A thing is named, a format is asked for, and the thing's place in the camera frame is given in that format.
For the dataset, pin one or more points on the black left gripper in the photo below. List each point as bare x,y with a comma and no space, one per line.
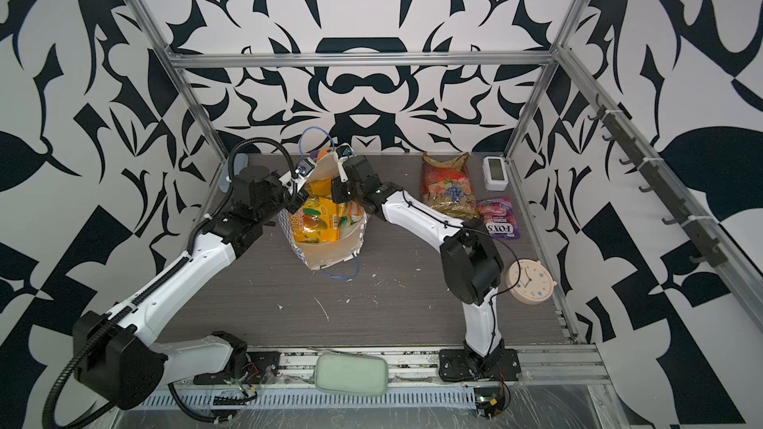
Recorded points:
299,203

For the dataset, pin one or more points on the purple candy packet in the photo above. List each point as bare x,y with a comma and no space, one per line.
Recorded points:
499,218

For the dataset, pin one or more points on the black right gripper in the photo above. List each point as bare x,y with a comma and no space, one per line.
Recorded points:
337,192

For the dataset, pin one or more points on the white digital thermometer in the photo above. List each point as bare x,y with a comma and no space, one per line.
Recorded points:
495,174

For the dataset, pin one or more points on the yellow snack packet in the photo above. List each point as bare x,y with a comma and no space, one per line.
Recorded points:
320,220

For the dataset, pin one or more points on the wall hook rail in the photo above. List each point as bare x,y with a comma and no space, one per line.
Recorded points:
662,181

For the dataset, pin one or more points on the red fruit candy bag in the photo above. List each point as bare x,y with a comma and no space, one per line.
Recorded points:
446,186

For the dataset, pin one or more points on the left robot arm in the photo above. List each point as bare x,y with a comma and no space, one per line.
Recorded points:
117,354

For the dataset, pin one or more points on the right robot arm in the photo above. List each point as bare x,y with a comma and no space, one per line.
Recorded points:
471,263

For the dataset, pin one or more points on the beige round clock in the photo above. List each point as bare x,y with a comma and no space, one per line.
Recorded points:
530,282

